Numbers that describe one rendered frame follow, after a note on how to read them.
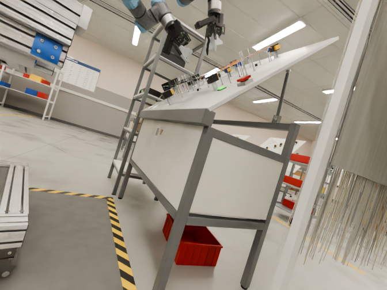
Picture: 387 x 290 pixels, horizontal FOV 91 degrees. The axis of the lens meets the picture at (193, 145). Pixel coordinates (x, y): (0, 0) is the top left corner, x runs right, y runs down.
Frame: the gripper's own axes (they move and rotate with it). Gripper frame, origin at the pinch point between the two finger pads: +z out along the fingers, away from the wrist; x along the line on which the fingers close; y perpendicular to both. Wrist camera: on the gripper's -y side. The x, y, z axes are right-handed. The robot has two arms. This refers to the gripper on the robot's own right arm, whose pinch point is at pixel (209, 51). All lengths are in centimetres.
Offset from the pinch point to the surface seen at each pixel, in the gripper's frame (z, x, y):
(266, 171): 65, -29, 20
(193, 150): 50, -24, -21
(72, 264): 103, -8, -75
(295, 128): 43, -27, 41
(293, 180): 147, 94, 213
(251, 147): 50, -29, 8
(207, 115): 34.5, -30.2, -17.9
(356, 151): 46, -66, 21
